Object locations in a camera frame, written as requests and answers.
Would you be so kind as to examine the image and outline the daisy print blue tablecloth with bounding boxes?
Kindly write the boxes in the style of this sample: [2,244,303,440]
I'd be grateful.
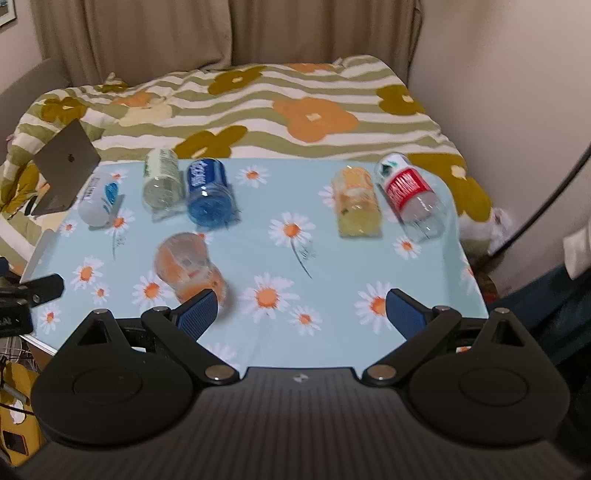
[21,157,490,370]

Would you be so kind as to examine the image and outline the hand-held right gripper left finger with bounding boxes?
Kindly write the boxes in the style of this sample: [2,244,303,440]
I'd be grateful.
[74,294,240,385]

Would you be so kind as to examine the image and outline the striped floral blanket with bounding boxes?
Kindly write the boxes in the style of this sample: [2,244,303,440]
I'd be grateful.
[0,55,493,278]

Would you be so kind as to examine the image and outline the white plush toy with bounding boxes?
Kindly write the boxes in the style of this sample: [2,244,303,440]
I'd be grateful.
[462,208,514,256]

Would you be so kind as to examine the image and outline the black cable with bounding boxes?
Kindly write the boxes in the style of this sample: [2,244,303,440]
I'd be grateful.
[482,138,591,260]

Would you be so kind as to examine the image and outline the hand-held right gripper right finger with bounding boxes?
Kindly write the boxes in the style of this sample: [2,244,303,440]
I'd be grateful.
[362,289,532,387]

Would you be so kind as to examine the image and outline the yellow bag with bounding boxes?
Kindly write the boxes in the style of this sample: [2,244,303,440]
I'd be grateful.
[0,360,47,468]

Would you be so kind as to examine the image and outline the pale green plastic bottle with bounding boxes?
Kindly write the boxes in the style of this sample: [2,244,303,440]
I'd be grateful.
[141,148,184,214]

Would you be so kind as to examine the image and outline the grey sofa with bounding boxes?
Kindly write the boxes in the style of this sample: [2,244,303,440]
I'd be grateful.
[0,58,70,141]

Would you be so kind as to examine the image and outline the yellow plastic bottle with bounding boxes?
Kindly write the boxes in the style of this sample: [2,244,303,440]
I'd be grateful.
[331,166,384,239]

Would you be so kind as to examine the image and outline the beige curtain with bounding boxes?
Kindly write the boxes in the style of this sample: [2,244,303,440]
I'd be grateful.
[30,0,423,86]

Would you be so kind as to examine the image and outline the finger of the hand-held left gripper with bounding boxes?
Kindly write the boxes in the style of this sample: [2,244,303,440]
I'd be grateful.
[19,274,66,306]

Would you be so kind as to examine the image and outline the blue plastic bottle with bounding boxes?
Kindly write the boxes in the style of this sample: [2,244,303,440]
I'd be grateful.
[186,158,241,229]

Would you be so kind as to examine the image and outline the white label plastic bottle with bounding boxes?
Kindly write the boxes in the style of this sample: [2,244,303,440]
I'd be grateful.
[78,173,122,228]

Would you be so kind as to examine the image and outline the orange plastic bottle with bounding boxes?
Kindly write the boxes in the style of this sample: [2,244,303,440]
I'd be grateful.
[154,232,228,305]

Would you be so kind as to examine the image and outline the picture frame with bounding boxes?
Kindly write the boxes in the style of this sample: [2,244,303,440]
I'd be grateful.
[0,0,19,31]

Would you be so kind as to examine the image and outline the white cloth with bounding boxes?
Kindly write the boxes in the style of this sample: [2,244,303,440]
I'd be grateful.
[563,228,591,280]

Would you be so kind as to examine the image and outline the dark blue cloth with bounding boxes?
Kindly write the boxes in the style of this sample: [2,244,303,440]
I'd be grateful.
[487,263,591,370]

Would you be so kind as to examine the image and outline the red label water bottle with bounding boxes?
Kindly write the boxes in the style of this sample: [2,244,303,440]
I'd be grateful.
[374,152,448,241]

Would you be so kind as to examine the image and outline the grey laptop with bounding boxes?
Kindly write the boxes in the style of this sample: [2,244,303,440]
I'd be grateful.
[32,119,101,217]

